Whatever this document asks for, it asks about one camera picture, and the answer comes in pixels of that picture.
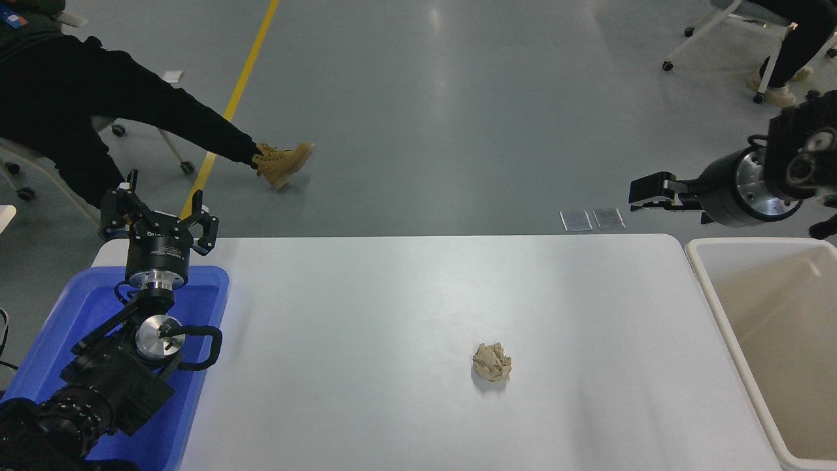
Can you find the white table corner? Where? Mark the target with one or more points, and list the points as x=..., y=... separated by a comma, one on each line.
x=5, y=216

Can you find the large pale bin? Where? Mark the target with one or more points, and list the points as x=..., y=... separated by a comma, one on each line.
x=785, y=340

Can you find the crumpled tan paper ball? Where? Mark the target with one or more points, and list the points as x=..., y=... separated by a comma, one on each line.
x=492, y=362

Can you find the grey wheeled office chair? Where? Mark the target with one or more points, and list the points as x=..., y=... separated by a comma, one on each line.
x=187, y=166

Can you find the white wheeled office chair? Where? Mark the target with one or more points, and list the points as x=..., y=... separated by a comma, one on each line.
x=732, y=6

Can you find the white paper scrap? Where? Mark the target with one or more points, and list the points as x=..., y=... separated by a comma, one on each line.
x=172, y=76

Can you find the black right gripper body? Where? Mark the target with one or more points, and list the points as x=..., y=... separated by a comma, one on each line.
x=718, y=193

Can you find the blue plastic tray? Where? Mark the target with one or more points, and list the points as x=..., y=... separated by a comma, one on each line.
x=85, y=307

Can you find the seated person with pale shoes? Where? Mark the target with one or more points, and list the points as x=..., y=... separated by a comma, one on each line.
x=801, y=39

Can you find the clear floor plate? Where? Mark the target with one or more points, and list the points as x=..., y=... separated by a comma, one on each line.
x=609, y=219
x=576, y=220

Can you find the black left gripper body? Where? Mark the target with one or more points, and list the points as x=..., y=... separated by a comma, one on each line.
x=159, y=247

